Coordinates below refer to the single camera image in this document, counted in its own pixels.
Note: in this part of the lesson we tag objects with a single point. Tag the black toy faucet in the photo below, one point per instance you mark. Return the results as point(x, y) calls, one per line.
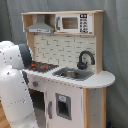
point(83, 63)

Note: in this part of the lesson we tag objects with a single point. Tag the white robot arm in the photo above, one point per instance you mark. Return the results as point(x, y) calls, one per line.
point(14, 93)

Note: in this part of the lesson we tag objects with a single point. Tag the grey toy sink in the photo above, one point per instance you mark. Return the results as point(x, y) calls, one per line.
point(73, 74)

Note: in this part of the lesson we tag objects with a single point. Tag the grey range hood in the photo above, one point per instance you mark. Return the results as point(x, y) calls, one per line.
point(42, 23)

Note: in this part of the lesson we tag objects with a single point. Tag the toy microwave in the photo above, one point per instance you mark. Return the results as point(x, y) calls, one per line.
point(74, 23)

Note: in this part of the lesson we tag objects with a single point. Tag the white cupboard door with dispenser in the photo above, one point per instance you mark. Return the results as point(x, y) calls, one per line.
point(63, 106)

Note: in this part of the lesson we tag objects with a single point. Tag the black toy stove top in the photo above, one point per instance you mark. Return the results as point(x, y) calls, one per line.
point(41, 67)

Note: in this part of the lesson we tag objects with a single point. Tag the right red oven knob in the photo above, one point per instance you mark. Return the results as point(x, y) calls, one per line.
point(35, 84)

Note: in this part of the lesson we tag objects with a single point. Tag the wooden toy kitchen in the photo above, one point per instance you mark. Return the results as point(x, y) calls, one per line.
point(63, 49)

